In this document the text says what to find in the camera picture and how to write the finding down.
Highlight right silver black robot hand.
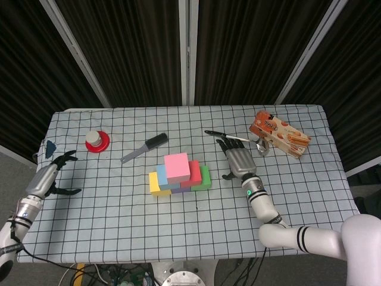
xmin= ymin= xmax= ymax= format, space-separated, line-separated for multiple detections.
xmin=216 ymin=138 xmax=257 ymax=181

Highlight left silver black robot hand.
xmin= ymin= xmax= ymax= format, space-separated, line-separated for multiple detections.
xmin=25 ymin=150 xmax=83 ymax=199

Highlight green foam cube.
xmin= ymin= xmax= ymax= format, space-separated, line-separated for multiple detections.
xmin=190 ymin=165 xmax=213 ymax=192

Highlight red foam cube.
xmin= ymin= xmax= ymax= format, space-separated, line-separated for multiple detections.
xmin=180 ymin=160 xmax=203 ymax=189

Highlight pink foam cube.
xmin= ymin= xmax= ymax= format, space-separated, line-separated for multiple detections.
xmin=163 ymin=152 xmax=191 ymax=184

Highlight light blue foam cube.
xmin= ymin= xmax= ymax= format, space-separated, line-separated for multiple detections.
xmin=155 ymin=164 xmax=181 ymax=191

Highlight yellow foam cube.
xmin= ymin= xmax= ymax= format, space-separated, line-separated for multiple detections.
xmin=148 ymin=172 xmax=173 ymax=197

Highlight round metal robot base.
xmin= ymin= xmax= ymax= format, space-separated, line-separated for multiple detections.
xmin=162 ymin=269 xmax=206 ymax=286

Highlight dark blue triangular piece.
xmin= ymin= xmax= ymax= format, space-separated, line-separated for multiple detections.
xmin=45 ymin=140 xmax=58 ymax=159

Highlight orange biscuit box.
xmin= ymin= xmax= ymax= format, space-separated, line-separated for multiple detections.
xmin=249 ymin=110 xmax=311 ymax=158

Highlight white plastic jar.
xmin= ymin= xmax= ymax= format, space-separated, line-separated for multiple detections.
xmin=85 ymin=130 xmax=102 ymax=146

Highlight red round disc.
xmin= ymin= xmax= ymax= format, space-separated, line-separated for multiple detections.
xmin=85 ymin=130 xmax=111 ymax=154

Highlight grey brush black bristles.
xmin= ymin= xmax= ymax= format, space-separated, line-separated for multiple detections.
xmin=120 ymin=132 xmax=169 ymax=164

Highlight white black-grid tablecloth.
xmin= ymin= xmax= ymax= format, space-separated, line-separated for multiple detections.
xmin=16 ymin=104 xmax=361 ymax=265

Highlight steel ladle black handle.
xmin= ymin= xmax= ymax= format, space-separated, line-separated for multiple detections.
xmin=204 ymin=129 xmax=270 ymax=156

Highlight black cable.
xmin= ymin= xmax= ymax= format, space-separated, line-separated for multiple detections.
xmin=254 ymin=245 xmax=268 ymax=286

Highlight white cable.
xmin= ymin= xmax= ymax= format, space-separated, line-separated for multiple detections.
xmin=61 ymin=263 xmax=108 ymax=284

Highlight white screen frame post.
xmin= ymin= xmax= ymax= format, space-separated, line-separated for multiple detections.
xmin=274 ymin=0 xmax=349 ymax=105
xmin=40 ymin=0 xmax=113 ymax=108
xmin=178 ymin=0 xmax=199 ymax=107

